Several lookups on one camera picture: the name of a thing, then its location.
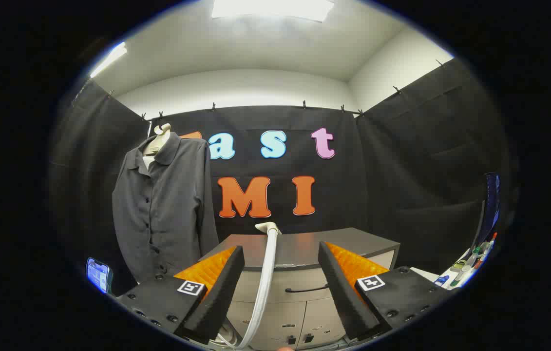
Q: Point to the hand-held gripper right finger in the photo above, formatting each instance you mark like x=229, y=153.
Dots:
x=346, y=297

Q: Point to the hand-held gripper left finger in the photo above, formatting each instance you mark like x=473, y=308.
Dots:
x=221, y=297

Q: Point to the dark grey button shirt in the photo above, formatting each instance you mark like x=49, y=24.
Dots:
x=173, y=204

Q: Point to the cream clothes hanger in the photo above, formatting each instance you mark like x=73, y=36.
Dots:
x=162, y=139

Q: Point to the grey cabinet with dark top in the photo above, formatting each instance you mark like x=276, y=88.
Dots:
x=299, y=248

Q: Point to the smartphone with lit screen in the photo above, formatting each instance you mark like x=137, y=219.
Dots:
x=99, y=275

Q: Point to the narrow ceiling light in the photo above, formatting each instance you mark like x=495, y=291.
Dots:
x=108, y=59

